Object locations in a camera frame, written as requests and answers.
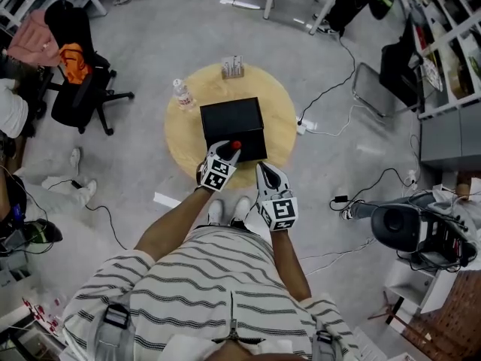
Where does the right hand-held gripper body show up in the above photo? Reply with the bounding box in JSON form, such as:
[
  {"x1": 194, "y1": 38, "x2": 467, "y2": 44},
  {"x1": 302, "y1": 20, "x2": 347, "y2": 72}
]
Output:
[{"x1": 258, "y1": 188, "x2": 300, "y2": 232}]

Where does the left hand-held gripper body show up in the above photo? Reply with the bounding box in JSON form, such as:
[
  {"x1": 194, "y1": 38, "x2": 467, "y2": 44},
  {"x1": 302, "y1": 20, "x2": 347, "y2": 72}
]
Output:
[{"x1": 198, "y1": 151, "x2": 238, "y2": 194}]

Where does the black tray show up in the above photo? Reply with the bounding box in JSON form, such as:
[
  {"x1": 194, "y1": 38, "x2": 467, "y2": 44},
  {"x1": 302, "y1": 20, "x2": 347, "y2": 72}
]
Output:
[{"x1": 198, "y1": 96, "x2": 269, "y2": 164}]

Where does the person's right forearm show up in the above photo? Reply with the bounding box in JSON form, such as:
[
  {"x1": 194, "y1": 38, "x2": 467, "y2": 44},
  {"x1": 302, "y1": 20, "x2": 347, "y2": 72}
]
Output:
[{"x1": 267, "y1": 226, "x2": 313, "y2": 303}]

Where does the person's left forearm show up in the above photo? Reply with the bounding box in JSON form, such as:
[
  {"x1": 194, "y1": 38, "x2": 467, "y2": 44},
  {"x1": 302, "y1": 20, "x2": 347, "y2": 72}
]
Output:
[{"x1": 134, "y1": 184, "x2": 219, "y2": 263}]

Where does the person's right white shoe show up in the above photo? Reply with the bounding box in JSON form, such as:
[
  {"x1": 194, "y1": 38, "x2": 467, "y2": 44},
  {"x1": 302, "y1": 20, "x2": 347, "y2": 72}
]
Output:
[{"x1": 229, "y1": 196, "x2": 253, "y2": 228}]

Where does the person's white shoe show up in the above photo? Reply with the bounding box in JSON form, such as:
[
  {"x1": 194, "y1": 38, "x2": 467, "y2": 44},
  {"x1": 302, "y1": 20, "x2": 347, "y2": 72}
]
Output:
[
  {"x1": 207, "y1": 199, "x2": 225, "y2": 226},
  {"x1": 229, "y1": 196, "x2": 253, "y2": 228}
]

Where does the person's left white shoe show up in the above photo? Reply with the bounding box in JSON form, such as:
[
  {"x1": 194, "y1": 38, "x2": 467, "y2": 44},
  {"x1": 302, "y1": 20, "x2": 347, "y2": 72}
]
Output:
[{"x1": 207, "y1": 199, "x2": 225, "y2": 226}]

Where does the clear water bottle red label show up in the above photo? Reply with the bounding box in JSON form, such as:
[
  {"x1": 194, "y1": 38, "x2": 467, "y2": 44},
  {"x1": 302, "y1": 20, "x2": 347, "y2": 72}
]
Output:
[{"x1": 172, "y1": 77, "x2": 196, "y2": 111}]

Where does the small wooden tube rack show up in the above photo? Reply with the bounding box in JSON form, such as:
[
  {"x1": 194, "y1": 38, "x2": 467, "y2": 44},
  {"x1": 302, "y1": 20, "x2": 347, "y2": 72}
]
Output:
[{"x1": 220, "y1": 54, "x2": 247, "y2": 80}]

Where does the striped white shirt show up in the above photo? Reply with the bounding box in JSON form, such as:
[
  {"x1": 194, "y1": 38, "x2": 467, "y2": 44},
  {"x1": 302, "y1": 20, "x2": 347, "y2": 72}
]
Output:
[{"x1": 61, "y1": 225, "x2": 364, "y2": 361}]

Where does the black wheeled office chair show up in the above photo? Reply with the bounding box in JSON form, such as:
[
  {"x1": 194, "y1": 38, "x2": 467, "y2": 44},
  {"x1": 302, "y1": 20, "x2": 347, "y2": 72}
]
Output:
[{"x1": 43, "y1": 0, "x2": 136, "y2": 137}]

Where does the orange garment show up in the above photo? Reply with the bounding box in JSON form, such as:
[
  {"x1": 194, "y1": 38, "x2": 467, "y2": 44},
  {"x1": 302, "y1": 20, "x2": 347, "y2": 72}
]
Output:
[{"x1": 59, "y1": 42, "x2": 94, "y2": 86}]

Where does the pale metal cabinet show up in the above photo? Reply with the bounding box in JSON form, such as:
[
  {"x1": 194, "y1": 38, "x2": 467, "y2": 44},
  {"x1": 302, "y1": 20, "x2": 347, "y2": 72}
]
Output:
[{"x1": 418, "y1": 102, "x2": 481, "y2": 171}]

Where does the pink jacket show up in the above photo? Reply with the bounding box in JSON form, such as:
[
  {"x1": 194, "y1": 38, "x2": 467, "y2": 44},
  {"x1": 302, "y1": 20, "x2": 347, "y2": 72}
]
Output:
[{"x1": 6, "y1": 8, "x2": 62, "y2": 68}]

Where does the pile of red white packets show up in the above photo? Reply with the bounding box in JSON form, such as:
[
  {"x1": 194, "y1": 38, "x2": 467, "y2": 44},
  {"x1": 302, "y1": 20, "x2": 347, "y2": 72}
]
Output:
[{"x1": 20, "y1": 295, "x2": 61, "y2": 334}]

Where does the white metal shelving unit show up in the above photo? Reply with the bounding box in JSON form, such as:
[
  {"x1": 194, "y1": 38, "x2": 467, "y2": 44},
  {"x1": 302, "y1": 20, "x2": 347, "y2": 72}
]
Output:
[{"x1": 407, "y1": 0, "x2": 481, "y2": 120}]

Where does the white floor cable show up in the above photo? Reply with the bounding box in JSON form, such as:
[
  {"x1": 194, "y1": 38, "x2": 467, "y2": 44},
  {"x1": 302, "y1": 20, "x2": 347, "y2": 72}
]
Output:
[{"x1": 306, "y1": 103, "x2": 368, "y2": 138}]

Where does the black floor cable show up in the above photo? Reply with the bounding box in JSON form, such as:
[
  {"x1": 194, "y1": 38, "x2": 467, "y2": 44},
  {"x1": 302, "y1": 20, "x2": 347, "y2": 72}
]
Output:
[
  {"x1": 47, "y1": 178, "x2": 129, "y2": 251},
  {"x1": 298, "y1": 35, "x2": 357, "y2": 123}
]

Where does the gray harness strap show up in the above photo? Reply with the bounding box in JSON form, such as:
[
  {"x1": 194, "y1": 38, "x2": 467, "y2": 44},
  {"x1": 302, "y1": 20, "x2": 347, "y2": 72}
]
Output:
[
  {"x1": 101, "y1": 302, "x2": 133, "y2": 361},
  {"x1": 310, "y1": 316, "x2": 341, "y2": 361}
]

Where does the black metal-frame chair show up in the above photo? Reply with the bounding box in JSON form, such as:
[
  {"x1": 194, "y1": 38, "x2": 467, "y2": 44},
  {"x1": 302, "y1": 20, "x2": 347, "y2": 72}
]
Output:
[{"x1": 351, "y1": 12, "x2": 428, "y2": 119}]

